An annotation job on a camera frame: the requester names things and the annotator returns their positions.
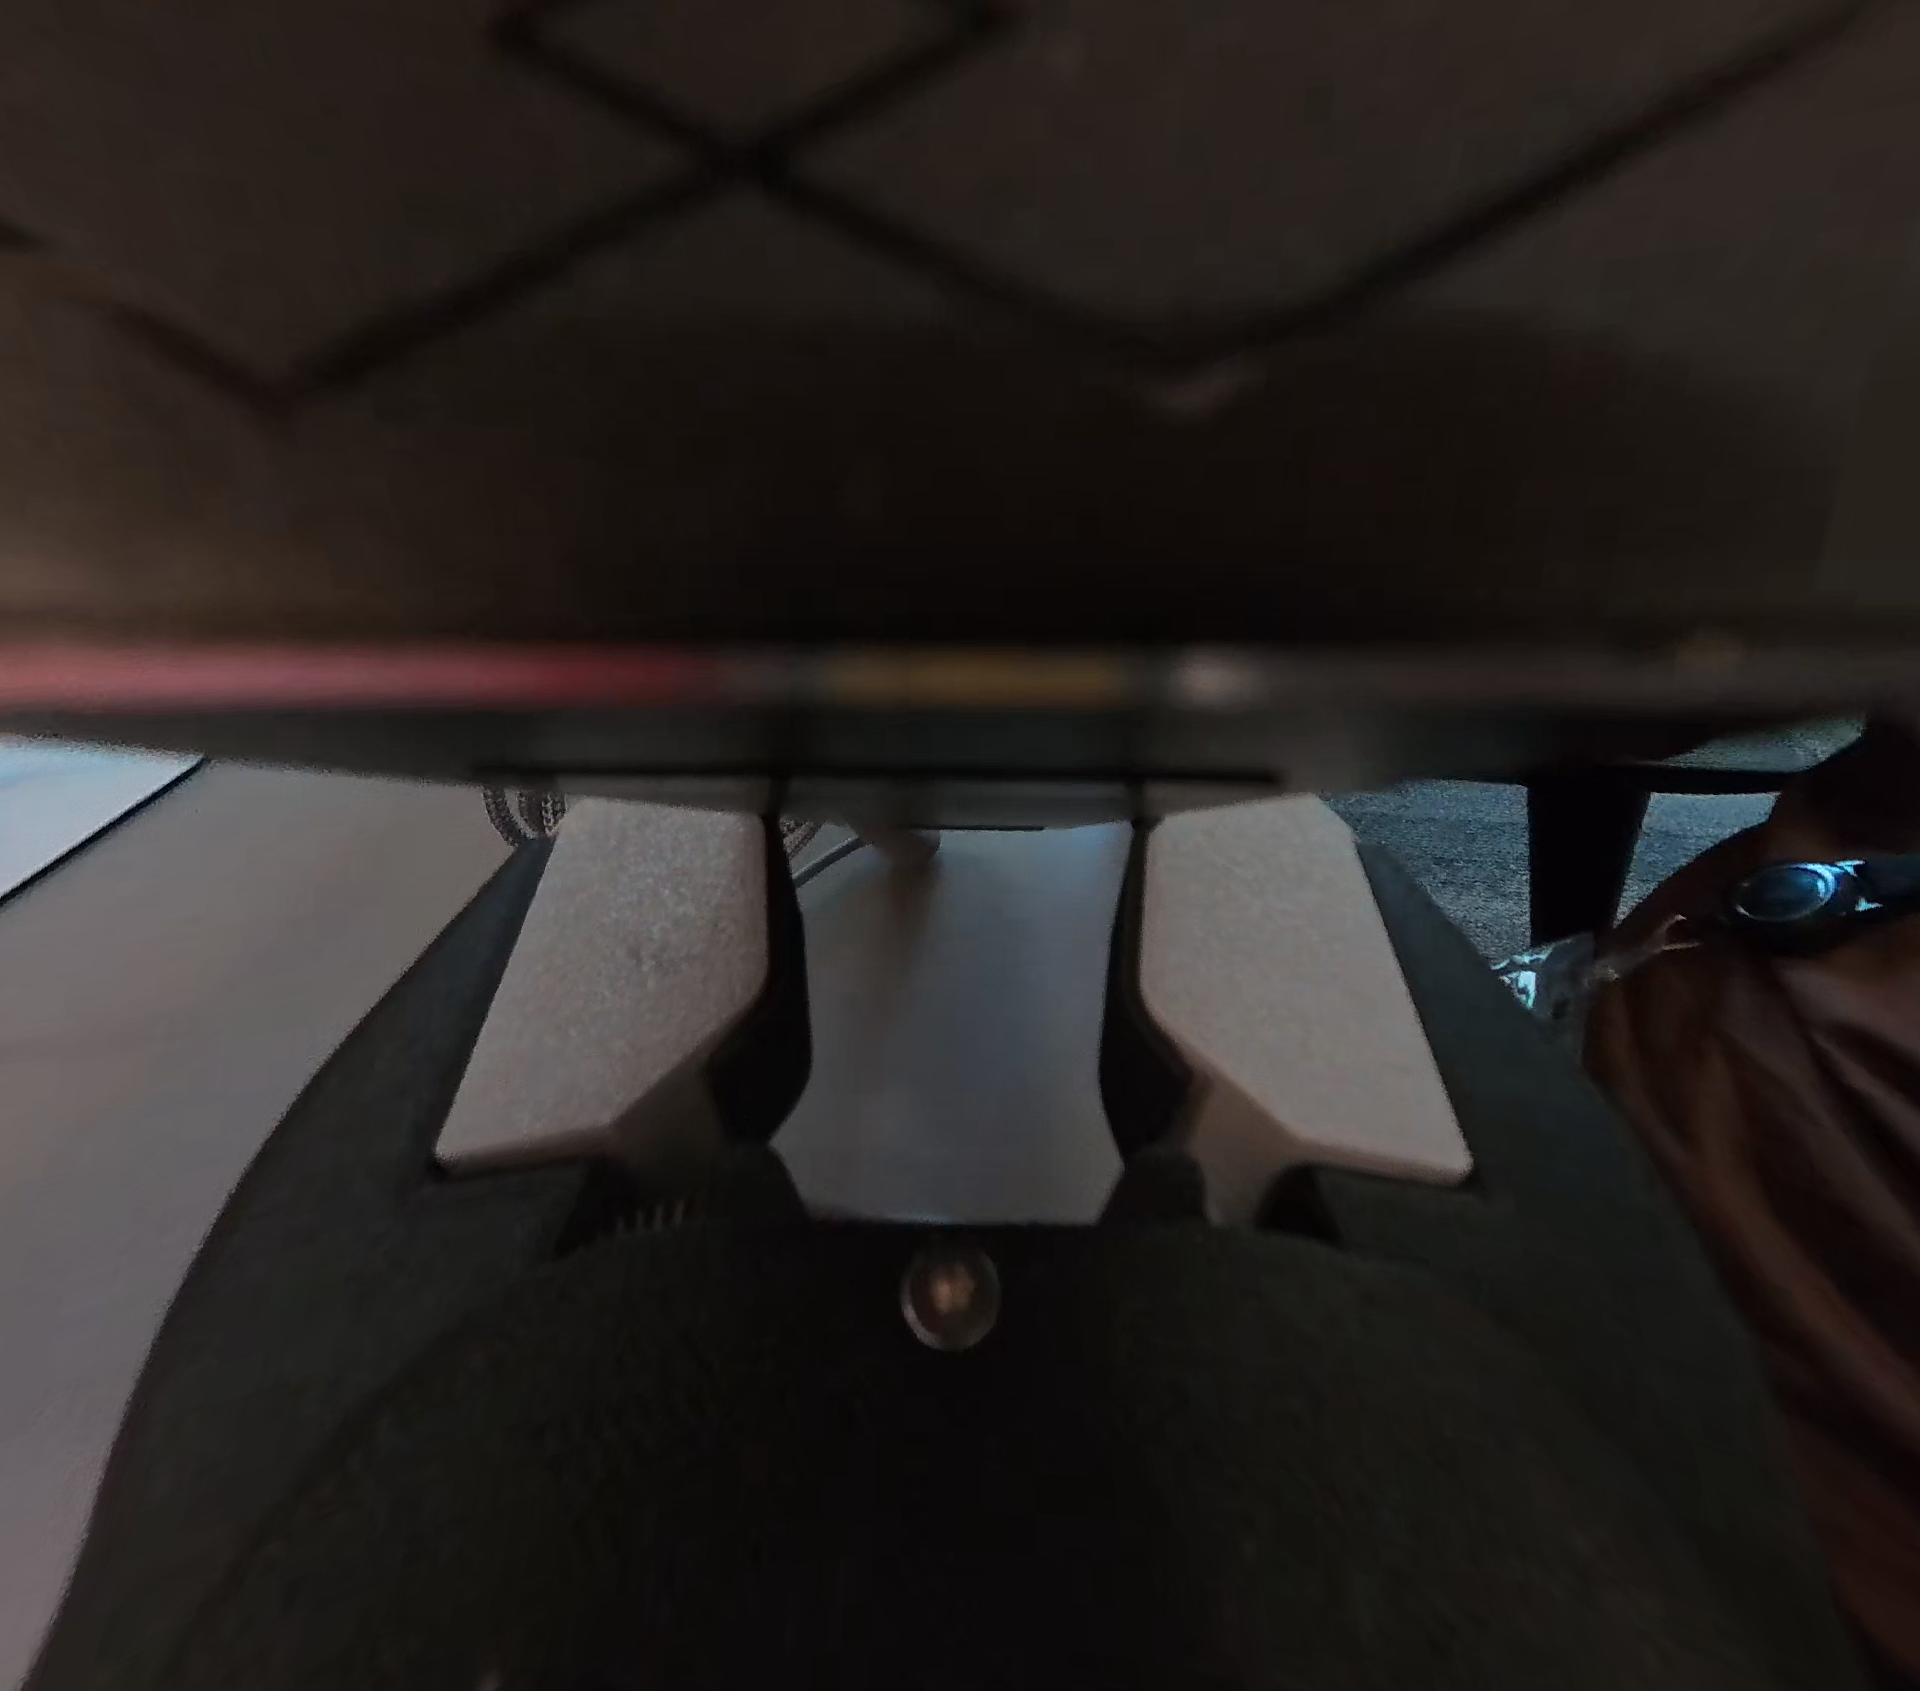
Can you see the dark furniture leg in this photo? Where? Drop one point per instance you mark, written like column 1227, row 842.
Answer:
column 1586, row 844

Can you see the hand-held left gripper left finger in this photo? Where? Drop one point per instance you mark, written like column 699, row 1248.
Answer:
column 630, row 972

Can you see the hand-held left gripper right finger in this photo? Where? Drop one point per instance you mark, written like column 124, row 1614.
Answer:
column 1290, row 986

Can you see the dark diamond-patterned panel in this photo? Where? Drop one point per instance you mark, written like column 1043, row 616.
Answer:
column 961, row 220

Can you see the black wristwatch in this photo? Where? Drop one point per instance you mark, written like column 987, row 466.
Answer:
column 1792, row 896

